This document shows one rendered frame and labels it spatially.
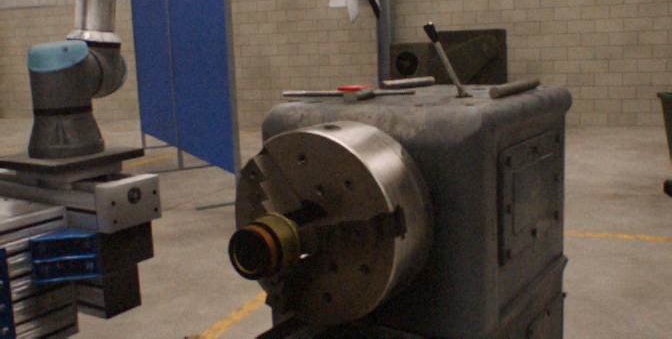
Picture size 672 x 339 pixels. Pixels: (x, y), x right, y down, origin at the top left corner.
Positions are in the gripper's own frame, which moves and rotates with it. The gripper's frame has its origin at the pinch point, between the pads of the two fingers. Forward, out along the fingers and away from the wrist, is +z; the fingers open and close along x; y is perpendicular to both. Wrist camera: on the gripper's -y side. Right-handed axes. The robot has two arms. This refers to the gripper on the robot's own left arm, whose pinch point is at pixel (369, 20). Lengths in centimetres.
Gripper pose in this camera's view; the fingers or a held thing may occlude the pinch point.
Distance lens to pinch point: 144.2
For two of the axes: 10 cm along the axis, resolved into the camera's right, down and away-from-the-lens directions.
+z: 2.7, 9.6, 1.1
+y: -8.8, 2.0, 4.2
